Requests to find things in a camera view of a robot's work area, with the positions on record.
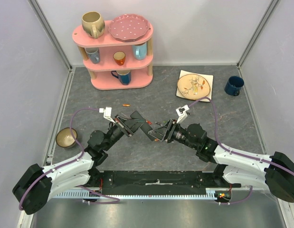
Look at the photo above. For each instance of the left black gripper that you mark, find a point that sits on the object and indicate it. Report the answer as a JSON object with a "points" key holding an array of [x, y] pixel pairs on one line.
{"points": [[125, 124]]}

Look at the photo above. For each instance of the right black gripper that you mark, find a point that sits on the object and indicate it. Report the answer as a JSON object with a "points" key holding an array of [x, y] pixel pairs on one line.
{"points": [[169, 130]]}

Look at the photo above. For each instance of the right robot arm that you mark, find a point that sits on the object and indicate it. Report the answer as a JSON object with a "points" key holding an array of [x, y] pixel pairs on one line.
{"points": [[272, 172]]}

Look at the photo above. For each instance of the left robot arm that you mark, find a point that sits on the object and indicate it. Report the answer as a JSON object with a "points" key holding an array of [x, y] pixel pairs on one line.
{"points": [[40, 184]]}

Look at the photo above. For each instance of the dark blue mug on shelf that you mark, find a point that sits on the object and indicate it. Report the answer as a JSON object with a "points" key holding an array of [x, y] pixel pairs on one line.
{"points": [[124, 76]]}

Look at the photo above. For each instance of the round beige painted plate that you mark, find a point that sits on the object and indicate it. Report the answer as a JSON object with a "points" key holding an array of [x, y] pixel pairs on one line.
{"points": [[193, 86]]}

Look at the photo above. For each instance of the pink three-tier shelf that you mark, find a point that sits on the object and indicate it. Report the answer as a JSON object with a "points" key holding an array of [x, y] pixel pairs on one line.
{"points": [[106, 54]]}

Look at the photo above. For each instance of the orange cup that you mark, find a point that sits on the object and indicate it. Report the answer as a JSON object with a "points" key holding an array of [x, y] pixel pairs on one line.
{"points": [[119, 58]]}

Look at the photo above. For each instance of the brown ceramic bowl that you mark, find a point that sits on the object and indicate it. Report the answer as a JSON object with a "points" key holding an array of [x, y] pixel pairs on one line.
{"points": [[64, 138]]}

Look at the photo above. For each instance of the light blue mug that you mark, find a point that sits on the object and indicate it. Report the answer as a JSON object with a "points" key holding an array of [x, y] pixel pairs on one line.
{"points": [[140, 51]]}

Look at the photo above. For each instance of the white square plate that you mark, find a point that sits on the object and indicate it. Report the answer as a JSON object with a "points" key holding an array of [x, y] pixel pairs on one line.
{"points": [[209, 78]]}

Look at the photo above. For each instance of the grey-blue mug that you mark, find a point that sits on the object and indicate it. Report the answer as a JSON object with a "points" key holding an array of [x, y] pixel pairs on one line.
{"points": [[93, 54]]}

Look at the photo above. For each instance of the navy blue cup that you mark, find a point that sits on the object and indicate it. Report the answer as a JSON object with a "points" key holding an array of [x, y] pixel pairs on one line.
{"points": [[234, 85]]}

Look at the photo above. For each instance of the pink polka dot plate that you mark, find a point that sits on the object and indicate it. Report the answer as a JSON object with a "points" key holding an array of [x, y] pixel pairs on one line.
{"points": [[129, 27]]}

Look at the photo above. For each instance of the beige ceramic mug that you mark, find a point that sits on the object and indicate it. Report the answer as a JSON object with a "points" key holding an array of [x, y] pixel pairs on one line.
{"points": [[93, 24]]}

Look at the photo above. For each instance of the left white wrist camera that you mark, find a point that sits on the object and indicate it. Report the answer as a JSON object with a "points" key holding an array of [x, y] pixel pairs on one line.
{"points": [[107, 113]]}

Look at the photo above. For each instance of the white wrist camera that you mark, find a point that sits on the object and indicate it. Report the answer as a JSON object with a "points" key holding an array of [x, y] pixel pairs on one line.
{"points": [[182, 113], [107, 113]]}

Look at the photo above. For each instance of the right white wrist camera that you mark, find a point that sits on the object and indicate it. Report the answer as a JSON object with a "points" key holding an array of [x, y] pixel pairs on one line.
{"points": [[182, 113]]}

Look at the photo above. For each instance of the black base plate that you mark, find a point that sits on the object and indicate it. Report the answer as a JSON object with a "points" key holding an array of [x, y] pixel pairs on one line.
{"points": [[156, 182]]}

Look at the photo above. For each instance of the aluminium cable duct rail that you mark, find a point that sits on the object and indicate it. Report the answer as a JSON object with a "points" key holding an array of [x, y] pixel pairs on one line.
{"points": [[86, 195]]}

